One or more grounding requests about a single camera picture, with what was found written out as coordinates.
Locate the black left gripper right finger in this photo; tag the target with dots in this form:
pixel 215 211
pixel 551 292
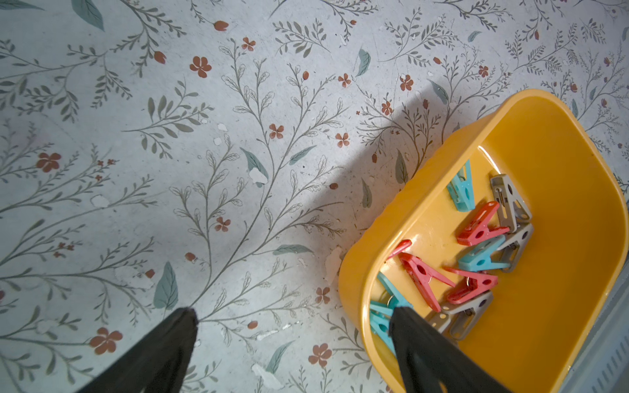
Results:
pixel 430 363

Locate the teal clothespin centre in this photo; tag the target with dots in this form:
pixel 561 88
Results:
pixel 479 258

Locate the teal clothespin lone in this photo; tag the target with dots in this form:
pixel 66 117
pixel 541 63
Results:
pixel 461 190

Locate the yellow plastic storage box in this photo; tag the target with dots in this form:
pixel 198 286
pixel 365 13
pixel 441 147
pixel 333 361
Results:
pixel 543 311

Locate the grey clothespin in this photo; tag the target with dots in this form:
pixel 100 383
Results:
pixel 456 321
pixel 514 210
pixel 513 247

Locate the grey clothespin bottom left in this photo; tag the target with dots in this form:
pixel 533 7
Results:
pixel 456 321

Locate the grey clothespin right upper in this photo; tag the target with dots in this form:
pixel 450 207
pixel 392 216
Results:
pixel 514 210

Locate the grey clothespin right lower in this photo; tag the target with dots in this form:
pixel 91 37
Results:
pixel 513 247

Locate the teal clothespin left pair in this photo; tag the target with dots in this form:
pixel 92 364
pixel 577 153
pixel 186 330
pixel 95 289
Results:
pixel 396 299

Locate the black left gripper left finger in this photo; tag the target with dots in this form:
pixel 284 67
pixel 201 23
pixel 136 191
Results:
pixel 157 363

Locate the red clothespin bottom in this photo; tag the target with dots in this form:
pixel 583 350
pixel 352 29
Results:
pixel 471 286

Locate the red clothespin top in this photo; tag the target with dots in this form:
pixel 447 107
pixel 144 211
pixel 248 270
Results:
pixel 401 247

